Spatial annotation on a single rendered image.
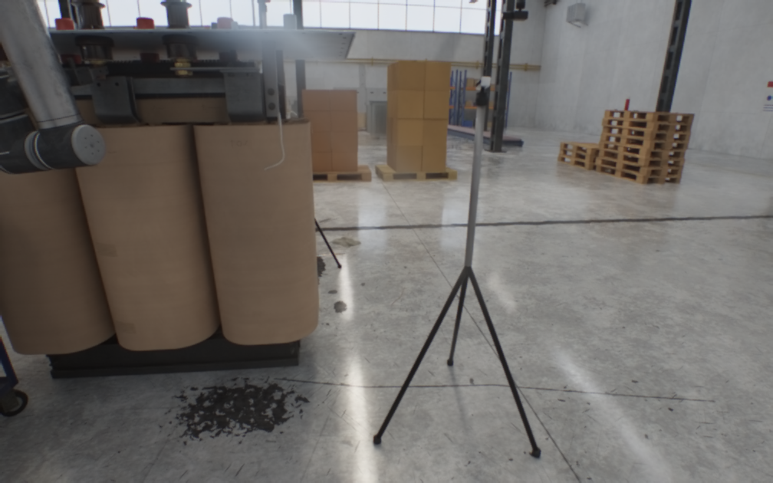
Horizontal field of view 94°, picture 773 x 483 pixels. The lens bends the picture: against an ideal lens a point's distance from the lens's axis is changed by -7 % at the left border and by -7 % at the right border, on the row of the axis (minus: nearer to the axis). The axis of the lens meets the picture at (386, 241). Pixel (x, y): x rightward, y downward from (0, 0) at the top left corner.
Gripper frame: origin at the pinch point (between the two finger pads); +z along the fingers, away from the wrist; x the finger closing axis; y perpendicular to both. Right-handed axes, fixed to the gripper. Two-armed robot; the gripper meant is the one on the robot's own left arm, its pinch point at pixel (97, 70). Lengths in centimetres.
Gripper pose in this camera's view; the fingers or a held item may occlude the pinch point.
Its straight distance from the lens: 161.3
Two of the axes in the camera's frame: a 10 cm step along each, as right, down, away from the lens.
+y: -0.3, -8.5, -5.2
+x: -9.8, -0.8, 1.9
